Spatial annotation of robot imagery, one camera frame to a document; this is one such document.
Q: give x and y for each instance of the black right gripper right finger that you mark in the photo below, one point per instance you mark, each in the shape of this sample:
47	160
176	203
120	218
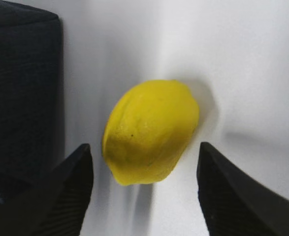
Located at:
233	203

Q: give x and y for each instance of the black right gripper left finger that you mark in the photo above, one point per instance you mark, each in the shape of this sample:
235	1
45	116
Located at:
55	205

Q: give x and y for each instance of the dark navy fabric lunch bag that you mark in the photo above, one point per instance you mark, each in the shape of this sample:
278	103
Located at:
30	59

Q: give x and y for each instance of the yellow lemon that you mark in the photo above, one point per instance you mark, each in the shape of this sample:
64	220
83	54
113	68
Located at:
148	130

